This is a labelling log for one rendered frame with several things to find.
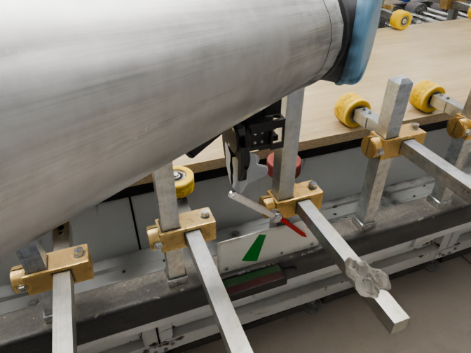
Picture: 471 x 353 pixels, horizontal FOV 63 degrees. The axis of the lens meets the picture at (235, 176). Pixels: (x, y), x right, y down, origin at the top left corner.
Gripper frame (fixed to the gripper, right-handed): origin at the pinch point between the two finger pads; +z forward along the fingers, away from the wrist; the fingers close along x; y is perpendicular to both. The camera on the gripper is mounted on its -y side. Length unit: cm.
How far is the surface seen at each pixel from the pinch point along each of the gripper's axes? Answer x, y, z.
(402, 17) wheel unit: 96, 118, 4
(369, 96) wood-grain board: 39, 59, 9
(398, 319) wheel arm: -25.7, 17.5, 12.3
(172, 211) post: 6.1, -10.3, 7.1
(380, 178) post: 6.1, 38.7, 12.3
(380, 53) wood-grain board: 72, 88, 9
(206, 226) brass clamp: 5.3, -4.2, 12.6
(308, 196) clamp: 5.3, 19.1, 11.6
